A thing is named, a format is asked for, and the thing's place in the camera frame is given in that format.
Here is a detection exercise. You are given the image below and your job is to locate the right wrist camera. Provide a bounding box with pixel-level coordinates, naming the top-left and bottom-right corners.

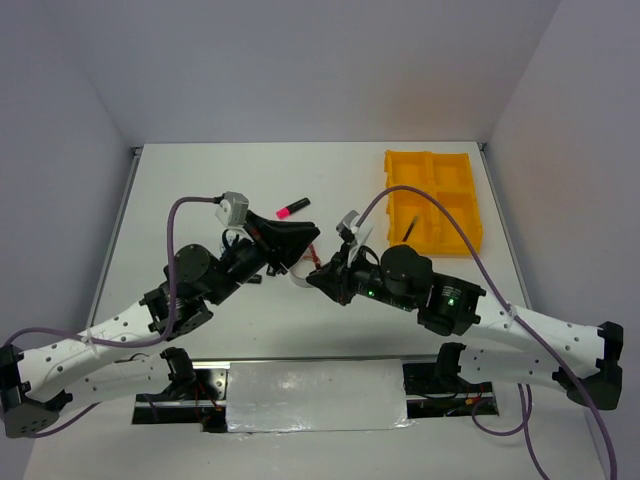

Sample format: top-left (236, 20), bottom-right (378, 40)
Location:
top-left (336, 210), bottom-right (372, 266)

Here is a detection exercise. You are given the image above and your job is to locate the right table aluminium rail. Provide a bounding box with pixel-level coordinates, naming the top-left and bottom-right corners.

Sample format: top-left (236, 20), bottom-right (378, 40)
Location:
top-left (476, 142), bottom-right (531, 308)

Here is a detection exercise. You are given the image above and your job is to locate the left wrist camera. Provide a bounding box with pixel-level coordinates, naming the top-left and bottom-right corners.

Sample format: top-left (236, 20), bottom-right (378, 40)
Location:
top-left (214, 191), bottom-right (249, 228)

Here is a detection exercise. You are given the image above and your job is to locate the table aluminium rail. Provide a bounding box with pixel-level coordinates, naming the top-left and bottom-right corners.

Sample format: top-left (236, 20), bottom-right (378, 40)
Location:
top-left (96, 146), bottom-right (143, 296)
top-left (476, 142), bottom-right (531, 308)

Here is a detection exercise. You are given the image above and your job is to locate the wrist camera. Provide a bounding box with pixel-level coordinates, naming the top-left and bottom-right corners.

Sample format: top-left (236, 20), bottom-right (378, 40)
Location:
top-left (214, 191), bottom-right (249, 228)
top-left (336, 210), bottom-right (372, 266)

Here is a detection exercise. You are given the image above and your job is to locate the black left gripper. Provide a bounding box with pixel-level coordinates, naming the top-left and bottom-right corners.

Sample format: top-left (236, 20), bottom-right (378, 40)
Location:
top-left (210, 212), bottom-right (324, 306)

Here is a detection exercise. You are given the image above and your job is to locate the red gel pen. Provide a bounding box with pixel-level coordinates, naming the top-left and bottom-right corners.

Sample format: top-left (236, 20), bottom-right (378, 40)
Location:
top-left (303, 245), bottom-right (322, 269)

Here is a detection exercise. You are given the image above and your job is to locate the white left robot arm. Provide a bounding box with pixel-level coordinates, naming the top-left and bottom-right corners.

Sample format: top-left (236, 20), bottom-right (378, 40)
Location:
top-left (1, 212), bottom-right (320, 438)

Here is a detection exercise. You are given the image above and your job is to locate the yellow compartment tray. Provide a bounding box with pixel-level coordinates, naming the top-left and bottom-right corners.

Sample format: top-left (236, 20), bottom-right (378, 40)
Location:
top-left (382, 148), bottom-right (486, 258)

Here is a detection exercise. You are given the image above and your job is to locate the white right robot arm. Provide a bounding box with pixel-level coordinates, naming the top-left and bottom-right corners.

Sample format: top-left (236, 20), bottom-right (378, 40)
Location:
top-left (306, 245), bottom-right (623, 411)

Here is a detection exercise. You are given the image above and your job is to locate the pink highlighter marker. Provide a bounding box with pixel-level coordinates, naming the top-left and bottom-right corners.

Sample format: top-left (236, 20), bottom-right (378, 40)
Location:
top-left (276, 197), bottom-right (311, 220)

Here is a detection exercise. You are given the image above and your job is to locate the left table aluminium rail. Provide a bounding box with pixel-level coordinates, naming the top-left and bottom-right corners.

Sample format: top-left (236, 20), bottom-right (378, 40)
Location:
top-left (96, 146), bottom-right (143, 296)

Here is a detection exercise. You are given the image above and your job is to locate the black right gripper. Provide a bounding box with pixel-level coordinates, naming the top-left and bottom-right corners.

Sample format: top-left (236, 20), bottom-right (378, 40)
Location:
top-left (306, 238), bottom-right (416, 310)

